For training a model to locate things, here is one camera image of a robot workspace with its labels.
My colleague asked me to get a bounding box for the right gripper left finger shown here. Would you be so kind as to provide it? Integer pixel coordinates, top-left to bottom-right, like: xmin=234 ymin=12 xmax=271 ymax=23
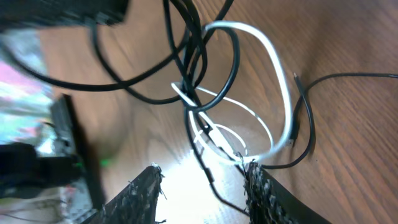
xmin=83 ymin=163 xmax=163 ymax=224

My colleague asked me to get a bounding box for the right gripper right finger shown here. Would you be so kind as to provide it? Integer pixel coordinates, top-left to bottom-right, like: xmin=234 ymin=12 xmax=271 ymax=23
xmin=244 ymin=162 xmax=329 ymax=224

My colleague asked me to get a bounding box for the white USB cable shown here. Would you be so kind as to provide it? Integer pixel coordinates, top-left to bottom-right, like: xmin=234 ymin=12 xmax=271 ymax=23
xmin=170 ymin=21 xmax=294 ymax=166

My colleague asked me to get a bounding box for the black USB cable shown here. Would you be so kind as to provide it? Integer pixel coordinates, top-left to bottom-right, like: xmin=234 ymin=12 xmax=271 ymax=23
xmin=9 ymin=0 xmax=398 ymax=217

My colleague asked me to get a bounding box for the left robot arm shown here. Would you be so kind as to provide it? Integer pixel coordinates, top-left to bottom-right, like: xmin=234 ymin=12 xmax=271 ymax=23
xmin=1 ymin=0 xmax=129 ymax=32

